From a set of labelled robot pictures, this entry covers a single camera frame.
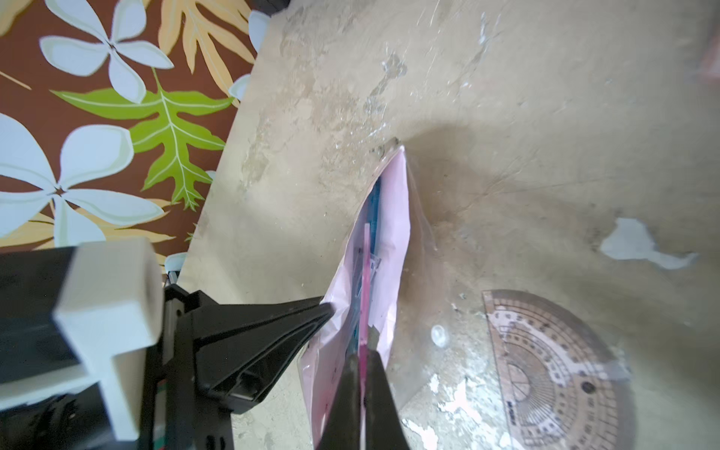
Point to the teal straight ruler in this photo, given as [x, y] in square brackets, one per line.
[372, 210]

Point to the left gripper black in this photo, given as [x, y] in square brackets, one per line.
[79, 421]

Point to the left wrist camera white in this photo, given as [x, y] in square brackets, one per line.
[79, 317]

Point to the pink triangle ruler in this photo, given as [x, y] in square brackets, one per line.
[363, 326]

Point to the pink ruler set pouch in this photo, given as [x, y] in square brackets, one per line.
[402, 293]

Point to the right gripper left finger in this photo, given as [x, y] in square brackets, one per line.
[343, 427]

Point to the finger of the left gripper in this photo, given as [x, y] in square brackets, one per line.
[234, 354]

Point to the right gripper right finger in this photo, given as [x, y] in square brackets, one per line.
[382, 428]

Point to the pink protractor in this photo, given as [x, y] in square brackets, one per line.
[561, 386]

